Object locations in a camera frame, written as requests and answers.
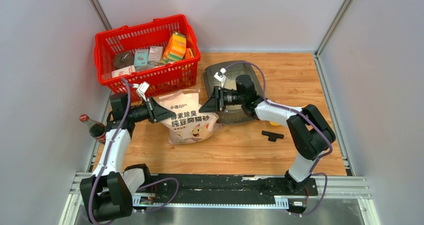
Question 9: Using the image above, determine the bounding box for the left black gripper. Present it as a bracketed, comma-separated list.
[126, 96, 175, 124]

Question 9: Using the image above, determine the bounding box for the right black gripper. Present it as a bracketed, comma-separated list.
[198, 86, 245, 113]

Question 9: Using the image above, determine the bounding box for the cat litter bag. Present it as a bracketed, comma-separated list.
[158, 88, 223, 145]

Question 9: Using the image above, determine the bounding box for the yellow plastic scoop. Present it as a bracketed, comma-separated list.
[269, 121, 280, 126]

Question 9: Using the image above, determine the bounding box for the black bag clip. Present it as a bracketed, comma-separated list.
[261, 130, 285, 142]

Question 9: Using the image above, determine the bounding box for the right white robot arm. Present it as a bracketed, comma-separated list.
[199, 74, 336, 195]

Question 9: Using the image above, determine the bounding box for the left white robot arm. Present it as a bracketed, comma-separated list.
[79, 92, 175, 225]

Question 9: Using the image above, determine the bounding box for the grey plastic litter box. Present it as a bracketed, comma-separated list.
[203, 60, 263, 126]

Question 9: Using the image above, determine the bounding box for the white pink flat box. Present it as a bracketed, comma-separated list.
[111, 65, 137, 78]

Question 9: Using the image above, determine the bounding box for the pink small box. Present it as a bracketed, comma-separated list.
[148, 46, 164, 63]

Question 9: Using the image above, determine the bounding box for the teal small box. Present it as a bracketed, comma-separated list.
[133, 49, 149, 69]

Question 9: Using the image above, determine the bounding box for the red plastic shopping basket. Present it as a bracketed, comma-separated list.
[94, 14, 201, 97]

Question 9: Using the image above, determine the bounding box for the orange sponge pack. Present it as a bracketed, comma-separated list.
[161, 31, 187, 65]

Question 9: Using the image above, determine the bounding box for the cola bottle red cap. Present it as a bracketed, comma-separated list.
[79, 114, 106, 144]

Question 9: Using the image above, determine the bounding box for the brown round disc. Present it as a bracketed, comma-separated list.
[112, 51, 134, 70]

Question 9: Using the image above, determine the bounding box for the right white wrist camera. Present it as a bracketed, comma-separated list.
[213, 68, 227, 89]

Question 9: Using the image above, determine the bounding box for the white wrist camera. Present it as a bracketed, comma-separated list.
[213, 68, 227, 89]
[132, 81, 150, 102]

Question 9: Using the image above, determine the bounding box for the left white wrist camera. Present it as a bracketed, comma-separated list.
[132, 81, 150, 102]

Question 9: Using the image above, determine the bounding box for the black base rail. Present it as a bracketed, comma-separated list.
[132, 173, 319, 210]

